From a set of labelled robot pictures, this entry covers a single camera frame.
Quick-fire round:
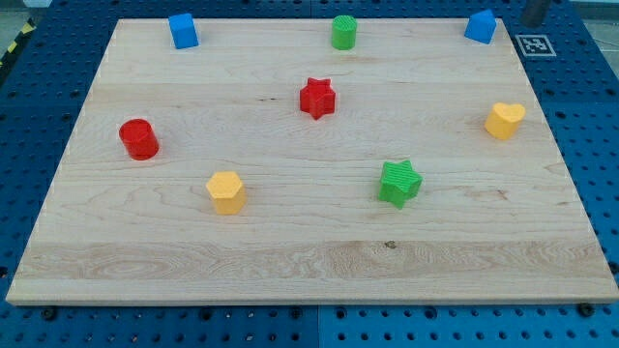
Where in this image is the blue triangle block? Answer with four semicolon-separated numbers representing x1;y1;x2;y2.
464;9;497;44

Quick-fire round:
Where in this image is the wooden board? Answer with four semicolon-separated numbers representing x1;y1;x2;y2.
7;18;618;306

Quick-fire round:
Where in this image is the red star block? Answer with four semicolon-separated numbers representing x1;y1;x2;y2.
300;77;337;120

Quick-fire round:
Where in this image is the yellow hexagon block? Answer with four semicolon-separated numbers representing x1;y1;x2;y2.
206;171;247;215

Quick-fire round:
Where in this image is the green star block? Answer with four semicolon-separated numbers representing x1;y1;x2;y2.
378;159;424;210

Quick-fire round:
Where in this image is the green cylinder block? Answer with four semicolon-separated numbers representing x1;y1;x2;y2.
331;14;358;50

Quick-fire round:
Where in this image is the red cylinder block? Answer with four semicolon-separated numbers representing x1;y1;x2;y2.
119;119;160;160

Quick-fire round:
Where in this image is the blue cube block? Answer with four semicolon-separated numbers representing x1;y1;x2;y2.
168;13;199;49

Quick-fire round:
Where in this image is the yellow heart block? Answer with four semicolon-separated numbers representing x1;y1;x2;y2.
484;102;526;140

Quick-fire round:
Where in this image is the white fiducial marker tag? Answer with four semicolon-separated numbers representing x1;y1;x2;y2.
516;34;556;57

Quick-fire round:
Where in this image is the grey cylindrical robot tool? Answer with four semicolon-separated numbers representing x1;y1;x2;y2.
519;0;552;28

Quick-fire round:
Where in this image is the black yellow hazard tape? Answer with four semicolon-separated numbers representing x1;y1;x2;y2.
1;17;37;69

